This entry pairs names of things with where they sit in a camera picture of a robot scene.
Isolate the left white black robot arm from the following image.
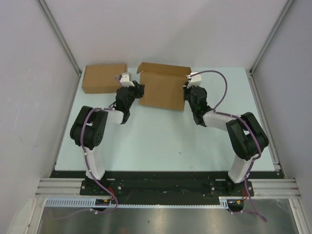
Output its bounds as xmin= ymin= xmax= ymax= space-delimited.
xmin=70 ymin=81 xmax=145 ymax=195

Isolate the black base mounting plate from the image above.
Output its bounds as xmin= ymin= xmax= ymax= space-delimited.
xmin=80 ymin=171 xmax=254 ymax=197

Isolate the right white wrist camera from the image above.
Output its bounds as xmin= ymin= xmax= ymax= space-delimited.
xmin=187 ymin=72 xmax=202 ymax=88

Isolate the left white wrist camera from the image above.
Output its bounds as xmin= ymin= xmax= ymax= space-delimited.
xmin=119 ymin=73 xmax=134 ymax=87

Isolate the front aluminium extrusion rail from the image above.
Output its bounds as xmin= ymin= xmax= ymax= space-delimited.
xmin=35 ymin=178 xmax=301 ymax=199

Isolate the aluminium frame post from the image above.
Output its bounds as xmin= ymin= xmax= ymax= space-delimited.
xmin=36 ymin=0 xmax=81 ymax=76
xmin=249 ymin=0 xmax=296 ymax=76

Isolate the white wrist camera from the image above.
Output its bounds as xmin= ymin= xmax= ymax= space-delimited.
xmin=187 ymin=72 xmax=202 ymax=88
xmin=119 ymin=73 xmax=134 ymax=87

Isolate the brown cardboard box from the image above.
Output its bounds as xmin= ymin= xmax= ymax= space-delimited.
xmin=82 ymin=63 xmax=127 ymax=94

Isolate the left aluminium frame post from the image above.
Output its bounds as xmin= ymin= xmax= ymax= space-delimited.
xmin=36 ymin=0 xmax=81 ymax=76

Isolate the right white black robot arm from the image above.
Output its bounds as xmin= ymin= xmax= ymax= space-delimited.
xmin=183 ymin=82 xmax=269 ymax=195

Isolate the white slotted cable duct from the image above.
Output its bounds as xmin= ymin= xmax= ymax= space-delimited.
xmin=45 ymin=197 xmax=228 ymax=209

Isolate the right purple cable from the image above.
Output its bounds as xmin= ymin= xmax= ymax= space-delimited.
xmin=190 ymin=70 xmax=269 ymax=223

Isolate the right aluminium frame post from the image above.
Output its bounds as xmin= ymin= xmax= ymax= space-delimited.
xmin=249 ymin=0 xmax=296 ymax=76

